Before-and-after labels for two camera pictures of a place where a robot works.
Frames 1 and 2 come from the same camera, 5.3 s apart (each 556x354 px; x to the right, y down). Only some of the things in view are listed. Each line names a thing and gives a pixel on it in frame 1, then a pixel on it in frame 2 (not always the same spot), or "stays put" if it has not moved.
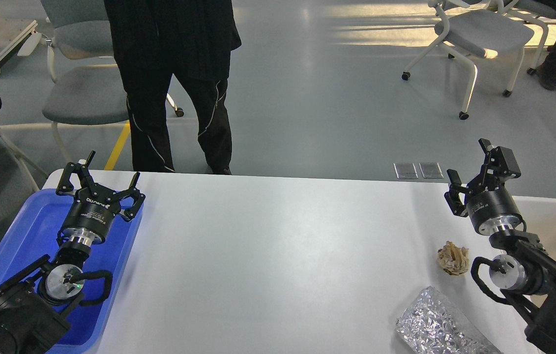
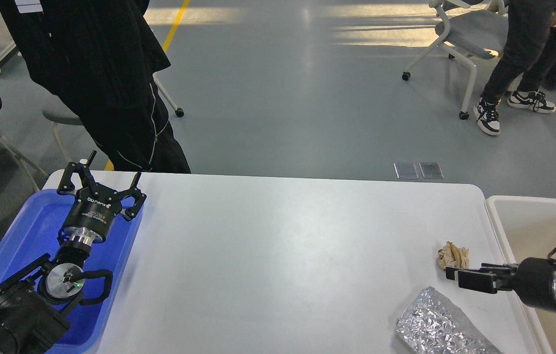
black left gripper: (90, 217) stays put
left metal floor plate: (405, 170) stays put
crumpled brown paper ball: (453, 260) stays put
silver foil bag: (432, 324) stays put
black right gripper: (491, 212) to (541, 282)
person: (154, 39) to (102, 56)
